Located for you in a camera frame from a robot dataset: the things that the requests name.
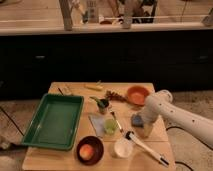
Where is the white cup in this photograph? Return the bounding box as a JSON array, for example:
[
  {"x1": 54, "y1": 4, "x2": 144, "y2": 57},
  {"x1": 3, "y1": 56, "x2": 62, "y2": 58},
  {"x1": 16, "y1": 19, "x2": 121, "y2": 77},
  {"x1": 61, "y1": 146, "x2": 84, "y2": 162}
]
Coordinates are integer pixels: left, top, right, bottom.
[{"x1": 114, "y1": 138, "x2": 133, "y2": 158}]

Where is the blue sponge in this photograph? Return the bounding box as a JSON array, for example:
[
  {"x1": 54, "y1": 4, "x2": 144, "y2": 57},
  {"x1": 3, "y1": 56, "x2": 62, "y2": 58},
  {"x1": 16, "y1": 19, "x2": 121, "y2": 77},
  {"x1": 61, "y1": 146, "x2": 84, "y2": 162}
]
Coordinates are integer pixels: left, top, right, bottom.
[{"x1": 131, "y1": 114, "x2": 143, "y2": 127}]

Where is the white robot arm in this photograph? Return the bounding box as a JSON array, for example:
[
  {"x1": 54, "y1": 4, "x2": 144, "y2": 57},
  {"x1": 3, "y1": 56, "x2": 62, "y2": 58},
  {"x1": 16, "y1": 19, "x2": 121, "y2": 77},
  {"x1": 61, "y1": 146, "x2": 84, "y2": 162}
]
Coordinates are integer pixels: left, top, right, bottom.
[{"x1": 141, "y1": 90, "x2": 213, "y2": 149}]

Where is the green toy pot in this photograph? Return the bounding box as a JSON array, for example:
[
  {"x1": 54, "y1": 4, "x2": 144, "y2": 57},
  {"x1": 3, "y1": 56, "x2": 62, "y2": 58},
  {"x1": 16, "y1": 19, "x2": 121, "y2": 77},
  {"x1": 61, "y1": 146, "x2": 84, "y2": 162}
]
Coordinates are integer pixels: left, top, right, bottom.
[{"x1": 91, "y1": 96, "x2": 109, "y2": 114}]

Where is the grey cloth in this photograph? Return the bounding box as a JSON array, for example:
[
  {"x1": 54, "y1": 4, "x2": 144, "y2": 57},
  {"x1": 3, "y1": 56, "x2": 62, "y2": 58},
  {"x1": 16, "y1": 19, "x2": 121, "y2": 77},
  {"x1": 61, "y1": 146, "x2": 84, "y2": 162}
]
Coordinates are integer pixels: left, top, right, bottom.
[{"x1": 89, "y1": 114, "x2": 105, "y2": 137}]

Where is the dark red bowl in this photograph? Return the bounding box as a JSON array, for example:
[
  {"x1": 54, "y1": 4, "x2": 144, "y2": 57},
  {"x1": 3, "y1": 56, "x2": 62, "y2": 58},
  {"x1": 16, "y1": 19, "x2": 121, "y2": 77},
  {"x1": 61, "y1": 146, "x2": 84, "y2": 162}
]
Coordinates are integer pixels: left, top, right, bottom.
[{"x1": 76, "y1": 136, "x2": 104, "y2": 165}]

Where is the metal spoon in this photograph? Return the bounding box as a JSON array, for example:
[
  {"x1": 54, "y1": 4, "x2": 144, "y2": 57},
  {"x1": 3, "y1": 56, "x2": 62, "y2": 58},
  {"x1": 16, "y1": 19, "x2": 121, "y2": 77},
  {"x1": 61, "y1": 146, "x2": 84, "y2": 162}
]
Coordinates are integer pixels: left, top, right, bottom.
[{"x1": 109, "y1": 109, "x2": 124, "y2": 133}]

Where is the small pale stick item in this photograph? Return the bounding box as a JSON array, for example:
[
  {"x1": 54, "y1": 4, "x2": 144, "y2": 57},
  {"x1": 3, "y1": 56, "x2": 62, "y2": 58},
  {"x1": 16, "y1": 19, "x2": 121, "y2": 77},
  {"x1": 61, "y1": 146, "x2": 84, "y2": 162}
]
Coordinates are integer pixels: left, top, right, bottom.
[{"x1": 58, "y1": 85, "x2": 72, "y2": 95}]

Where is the black cable left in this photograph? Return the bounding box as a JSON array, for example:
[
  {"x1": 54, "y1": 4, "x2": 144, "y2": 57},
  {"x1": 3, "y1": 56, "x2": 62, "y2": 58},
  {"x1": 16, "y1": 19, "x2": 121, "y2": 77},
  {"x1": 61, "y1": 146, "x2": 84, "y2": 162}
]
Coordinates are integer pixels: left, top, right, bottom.
[{"x1": 0, "y1": 105, "x2": 25, "y2": 137}]

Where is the black floor cable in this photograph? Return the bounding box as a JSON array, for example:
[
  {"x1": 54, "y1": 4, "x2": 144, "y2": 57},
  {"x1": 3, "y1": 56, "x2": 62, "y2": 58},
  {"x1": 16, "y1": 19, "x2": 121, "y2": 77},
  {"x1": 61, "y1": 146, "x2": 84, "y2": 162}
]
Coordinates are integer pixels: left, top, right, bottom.
[{"x1": 165, "y1": 125, "x2": 213, "y2": 171}]

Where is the green plastic tray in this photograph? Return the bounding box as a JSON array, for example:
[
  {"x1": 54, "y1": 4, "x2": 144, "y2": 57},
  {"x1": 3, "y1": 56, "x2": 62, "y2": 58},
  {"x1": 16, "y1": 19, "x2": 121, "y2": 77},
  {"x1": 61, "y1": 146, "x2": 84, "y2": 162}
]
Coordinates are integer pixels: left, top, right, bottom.
[{"x1": 21, "y1": 94, "x2": 84, "y2": 151}]

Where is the brown dried cluster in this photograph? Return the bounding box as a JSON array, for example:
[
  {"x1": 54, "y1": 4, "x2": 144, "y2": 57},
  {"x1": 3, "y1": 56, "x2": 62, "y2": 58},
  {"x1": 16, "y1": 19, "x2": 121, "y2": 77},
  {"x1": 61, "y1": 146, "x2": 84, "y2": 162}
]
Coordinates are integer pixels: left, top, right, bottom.
[{"x1": 105, "y1": 91, "x2": 126, "y2": 102}]

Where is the orange bowl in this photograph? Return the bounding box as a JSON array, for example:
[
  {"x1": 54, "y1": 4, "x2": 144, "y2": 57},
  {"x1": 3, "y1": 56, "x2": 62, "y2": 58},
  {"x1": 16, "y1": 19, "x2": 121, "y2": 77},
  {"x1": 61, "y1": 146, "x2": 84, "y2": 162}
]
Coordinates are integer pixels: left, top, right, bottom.
[{"x1": 126, "y1": 86, "x2": 150, "y2": 106}]

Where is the white handled brush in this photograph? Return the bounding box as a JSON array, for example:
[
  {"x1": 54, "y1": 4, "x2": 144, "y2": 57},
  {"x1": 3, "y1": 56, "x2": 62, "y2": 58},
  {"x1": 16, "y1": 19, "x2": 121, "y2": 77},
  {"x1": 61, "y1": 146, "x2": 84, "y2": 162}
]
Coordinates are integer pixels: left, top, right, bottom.
[{"x1": 125, "y1": 131, "x2": 169, "y2": 167}]

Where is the orange fruit in bowl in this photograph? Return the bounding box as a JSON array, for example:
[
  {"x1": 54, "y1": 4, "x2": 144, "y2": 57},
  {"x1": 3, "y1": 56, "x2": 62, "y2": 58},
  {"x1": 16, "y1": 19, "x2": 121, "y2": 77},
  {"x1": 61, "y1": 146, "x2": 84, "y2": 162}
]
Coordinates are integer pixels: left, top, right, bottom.
[{"x1": 79, "y1": 144, "x2": 94, "y2": 160}]

